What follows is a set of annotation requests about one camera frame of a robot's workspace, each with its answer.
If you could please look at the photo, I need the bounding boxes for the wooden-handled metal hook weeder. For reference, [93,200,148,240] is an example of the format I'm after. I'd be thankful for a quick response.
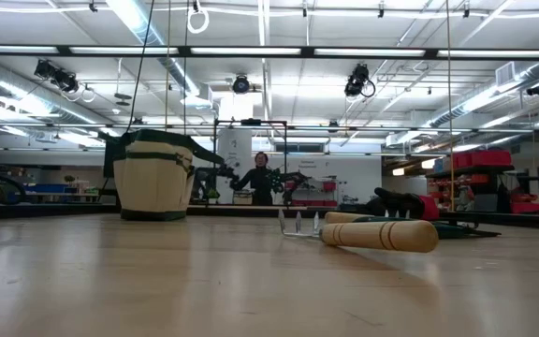
[324,211,374,225]

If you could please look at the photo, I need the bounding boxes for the three-prong rake wooden handle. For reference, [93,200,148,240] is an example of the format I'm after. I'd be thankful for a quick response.
[277,209,440,255]

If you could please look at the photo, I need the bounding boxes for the black red gardening glove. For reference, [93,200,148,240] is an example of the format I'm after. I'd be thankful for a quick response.
[373,186,441,222]

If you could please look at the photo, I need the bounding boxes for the green pruning shears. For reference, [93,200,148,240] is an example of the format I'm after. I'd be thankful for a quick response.
[351,213,503,241]

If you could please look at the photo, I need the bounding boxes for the person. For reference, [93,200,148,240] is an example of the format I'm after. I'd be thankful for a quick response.
[229,151,276,207]

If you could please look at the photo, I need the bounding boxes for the background robot station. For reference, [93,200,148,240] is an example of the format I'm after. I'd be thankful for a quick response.
[192,119,315,207]

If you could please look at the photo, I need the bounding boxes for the black overhead light bar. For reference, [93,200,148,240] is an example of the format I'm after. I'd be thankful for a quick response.
[0,43,539,60]

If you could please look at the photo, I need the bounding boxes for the bin rack red grey bins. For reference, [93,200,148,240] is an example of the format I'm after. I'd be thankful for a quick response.
[426,149,517,212]

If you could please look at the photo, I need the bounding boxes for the white cable loop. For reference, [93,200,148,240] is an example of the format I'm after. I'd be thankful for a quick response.
[186,0,211,36]

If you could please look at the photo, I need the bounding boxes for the yellow extension cord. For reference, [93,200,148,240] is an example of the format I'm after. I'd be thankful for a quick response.
[444,0,456,212]

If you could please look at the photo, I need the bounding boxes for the black aluminium rig frame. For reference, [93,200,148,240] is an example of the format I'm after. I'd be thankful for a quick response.
[0,200,539,231]

